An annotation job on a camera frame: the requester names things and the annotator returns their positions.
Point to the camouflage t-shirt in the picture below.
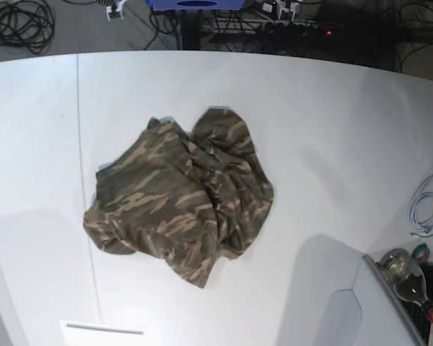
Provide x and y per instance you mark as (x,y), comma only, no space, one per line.
(188,198)

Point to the black power strip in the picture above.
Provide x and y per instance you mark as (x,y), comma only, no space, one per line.
(298,29)

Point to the blue box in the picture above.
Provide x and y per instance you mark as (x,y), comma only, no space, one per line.
(162,5)

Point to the clear glass bottle red cap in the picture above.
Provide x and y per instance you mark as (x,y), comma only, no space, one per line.
(407,279)

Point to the green tape roll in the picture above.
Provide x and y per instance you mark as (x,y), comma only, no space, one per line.
(421,253)

